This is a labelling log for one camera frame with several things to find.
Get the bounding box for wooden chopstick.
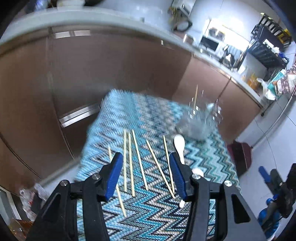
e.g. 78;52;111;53
132;130;148;191
107;145;127;218
193;84;198;113
146;140;175;199
128;132;135;197
123;129;127;192

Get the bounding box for brown lower kitchen cabinets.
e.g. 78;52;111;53
1;26;261;192

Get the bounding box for white ceramic spoon middle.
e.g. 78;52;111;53
174;134;185;165

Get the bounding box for zigzag patterned table cloth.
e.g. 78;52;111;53
74;89;242;241

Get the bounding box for dark red dustpan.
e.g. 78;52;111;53
227;141;252;177

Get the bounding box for brown floral hanging apron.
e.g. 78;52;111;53
276;62;296;96

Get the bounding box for white microwave oven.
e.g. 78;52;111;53
200;36;220;52

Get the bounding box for wire utensil holder basket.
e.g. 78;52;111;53
176;93;223;141

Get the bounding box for black wall storage rack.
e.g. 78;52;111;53
247;13;292;70

